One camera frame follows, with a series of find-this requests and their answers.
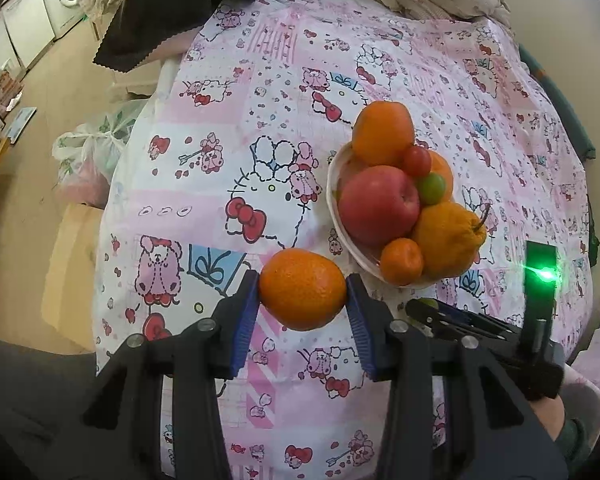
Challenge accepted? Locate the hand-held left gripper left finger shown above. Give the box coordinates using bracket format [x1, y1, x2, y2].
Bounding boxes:
[82, 269, 260, 480]

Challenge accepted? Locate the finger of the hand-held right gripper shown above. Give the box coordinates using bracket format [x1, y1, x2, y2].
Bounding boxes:
[430, 321, 507, 342]
[405, 299, 518, 334]

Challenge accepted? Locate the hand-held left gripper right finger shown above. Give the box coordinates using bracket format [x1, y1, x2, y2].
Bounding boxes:
[346, 273, 570, 480]

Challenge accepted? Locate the smooth round orange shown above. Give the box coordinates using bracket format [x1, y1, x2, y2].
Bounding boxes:
[258, 248, 348, 332]

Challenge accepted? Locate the knobbed orange with stem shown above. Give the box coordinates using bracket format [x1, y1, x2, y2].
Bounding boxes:
[411, 201, 492, 281]

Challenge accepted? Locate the small tangerine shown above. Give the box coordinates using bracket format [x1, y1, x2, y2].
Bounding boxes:
[426, 150, 455, 203]
[380, 237, 425, 287]

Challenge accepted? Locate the white fruit plate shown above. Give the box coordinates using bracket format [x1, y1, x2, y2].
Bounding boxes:
[326, 141, 468, 290]

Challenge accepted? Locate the red cherry tomato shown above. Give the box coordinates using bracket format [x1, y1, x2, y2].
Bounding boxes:
[404, 145, 432, 177]

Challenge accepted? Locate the person's right forearm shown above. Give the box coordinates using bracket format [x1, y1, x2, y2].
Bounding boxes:
[530, 396, 595, 468]

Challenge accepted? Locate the red apple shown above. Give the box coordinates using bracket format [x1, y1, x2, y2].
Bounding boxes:
[338, 165, 422, 247]

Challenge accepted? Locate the cardboard box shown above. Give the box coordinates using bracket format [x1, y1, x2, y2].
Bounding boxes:
[42, 202, 112, 342]

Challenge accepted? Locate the pink cartoon printed blanket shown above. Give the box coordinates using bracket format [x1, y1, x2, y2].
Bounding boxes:
[92, 0, 598, 480]

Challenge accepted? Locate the bumpy round orange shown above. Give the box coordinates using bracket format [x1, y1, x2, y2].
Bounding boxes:
[351, 101, 416, 167]

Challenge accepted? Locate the white plastic bag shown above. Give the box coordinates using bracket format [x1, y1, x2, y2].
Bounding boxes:
[52, 99, 148, 208]

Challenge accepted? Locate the person's dark trouser leg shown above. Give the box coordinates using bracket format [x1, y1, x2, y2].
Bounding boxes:
[0, 334, 103, 480]

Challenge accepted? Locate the black zigzag-edged cloth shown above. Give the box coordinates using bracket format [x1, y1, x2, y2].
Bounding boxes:
[92, 0, 296, 73]

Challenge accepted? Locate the white cabinet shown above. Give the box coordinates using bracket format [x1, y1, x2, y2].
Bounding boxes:
[0, 0, 56, 70]

